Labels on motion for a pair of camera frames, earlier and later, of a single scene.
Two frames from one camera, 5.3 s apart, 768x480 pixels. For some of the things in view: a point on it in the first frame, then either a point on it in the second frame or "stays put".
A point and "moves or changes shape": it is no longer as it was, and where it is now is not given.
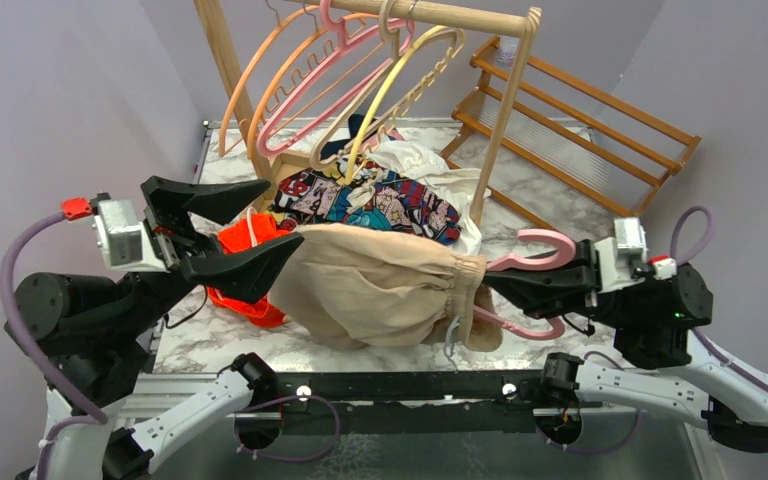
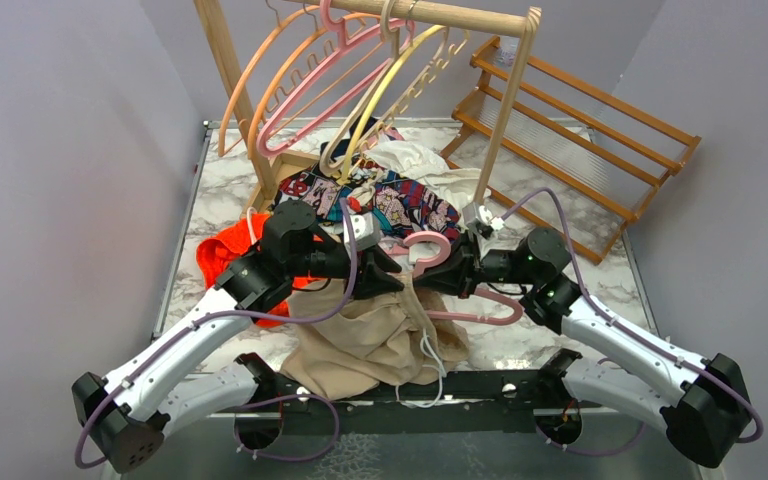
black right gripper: x=552 y=291 → x=459 y=274
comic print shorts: x=373 y=199 stays put
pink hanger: x=515 y=262 moves or changes shape
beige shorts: x=351 y=287 moves or changes shape
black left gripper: x=241 y=272 → x=370 y=281
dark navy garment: x=355 y=124 stays put
